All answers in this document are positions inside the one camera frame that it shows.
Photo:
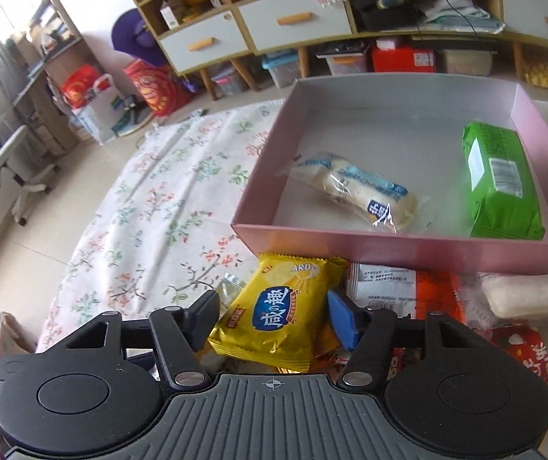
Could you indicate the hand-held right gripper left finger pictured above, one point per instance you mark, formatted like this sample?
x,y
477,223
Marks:
x,y
206,314

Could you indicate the clear bin black top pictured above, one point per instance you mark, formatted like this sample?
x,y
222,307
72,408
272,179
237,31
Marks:
x,y
345,60

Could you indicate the small clear snack packet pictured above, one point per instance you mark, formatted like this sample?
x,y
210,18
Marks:
x,y
233,290

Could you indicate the grey office chair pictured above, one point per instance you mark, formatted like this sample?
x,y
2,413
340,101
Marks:
x,y
0,163

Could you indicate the red cardboard box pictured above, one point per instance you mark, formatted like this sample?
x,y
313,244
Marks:
x,y
405,57

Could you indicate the clear packet white rice cake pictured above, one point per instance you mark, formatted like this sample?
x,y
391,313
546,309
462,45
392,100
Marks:
x,y
528,294

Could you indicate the red fabric bag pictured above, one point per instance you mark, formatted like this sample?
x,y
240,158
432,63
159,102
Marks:
x,y
156,88

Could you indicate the black bag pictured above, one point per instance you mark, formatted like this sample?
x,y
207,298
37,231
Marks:
x,y
384,7

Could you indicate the purple hat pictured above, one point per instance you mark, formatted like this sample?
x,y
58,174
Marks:
x,y
135,33

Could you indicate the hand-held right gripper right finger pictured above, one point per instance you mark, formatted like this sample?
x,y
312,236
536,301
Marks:
x,y
343,321

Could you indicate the red gift bag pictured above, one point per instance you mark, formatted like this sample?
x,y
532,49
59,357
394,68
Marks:
x,y
79,86

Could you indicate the red snack packet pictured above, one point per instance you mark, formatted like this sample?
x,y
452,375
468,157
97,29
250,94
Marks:
x,y
528,350

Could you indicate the white shopping bag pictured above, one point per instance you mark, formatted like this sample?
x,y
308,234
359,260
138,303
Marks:
x,y
99,115

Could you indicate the green snack packet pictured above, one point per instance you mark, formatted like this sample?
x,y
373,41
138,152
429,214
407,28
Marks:
x,y
499,187

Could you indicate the white and orange snack packet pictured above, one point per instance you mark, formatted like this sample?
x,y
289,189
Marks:
x,y
398,282

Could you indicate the clear bin blue lid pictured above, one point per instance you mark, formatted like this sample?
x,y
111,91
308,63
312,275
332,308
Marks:
x,y
283,69

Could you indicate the small clear storage bin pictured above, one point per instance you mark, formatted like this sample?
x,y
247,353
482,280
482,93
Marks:
x,y
228,81

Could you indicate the yellow snack packet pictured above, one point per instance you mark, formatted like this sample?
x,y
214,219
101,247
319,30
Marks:
x,y
274,316

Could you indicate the wooden desk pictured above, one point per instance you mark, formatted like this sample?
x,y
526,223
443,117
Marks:
x,y
58,76

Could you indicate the wooden cabinet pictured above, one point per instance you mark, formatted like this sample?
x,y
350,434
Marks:
x,y
302,5

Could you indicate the clear wrapped cream bread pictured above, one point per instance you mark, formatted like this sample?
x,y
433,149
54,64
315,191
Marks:
x,y
350,187

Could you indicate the pink cardboard box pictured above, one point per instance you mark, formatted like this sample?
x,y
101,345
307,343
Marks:
x,y
398,249

